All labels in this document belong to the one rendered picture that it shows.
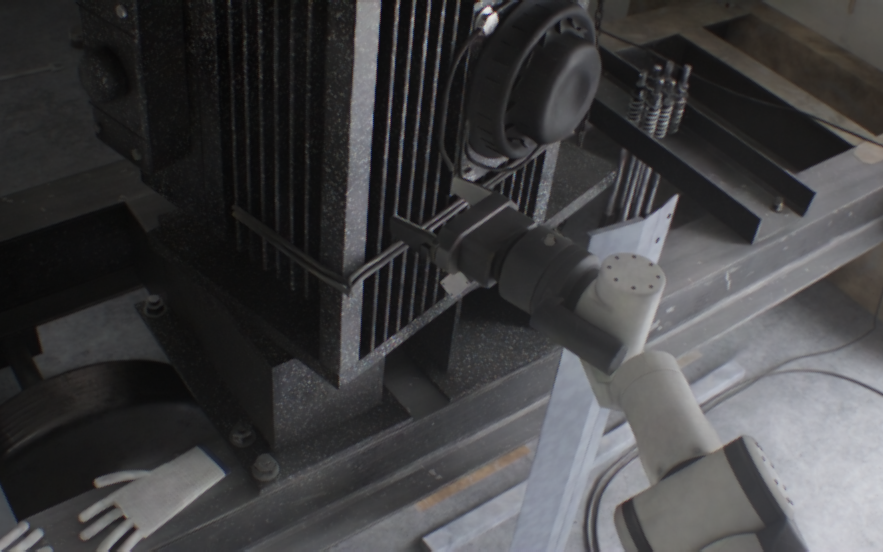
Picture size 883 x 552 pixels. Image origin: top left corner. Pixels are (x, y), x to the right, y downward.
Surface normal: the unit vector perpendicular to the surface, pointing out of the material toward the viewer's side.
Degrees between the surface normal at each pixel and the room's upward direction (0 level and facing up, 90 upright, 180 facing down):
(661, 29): 0
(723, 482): 40
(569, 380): 90
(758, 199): 0
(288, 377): 90
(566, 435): 90
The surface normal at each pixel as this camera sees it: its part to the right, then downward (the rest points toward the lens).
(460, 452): 0.11, -0.75
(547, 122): 0.77, 0.48
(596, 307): -0.62, 0.44
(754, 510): -0.15, 0.18
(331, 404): 0.59, 0.58
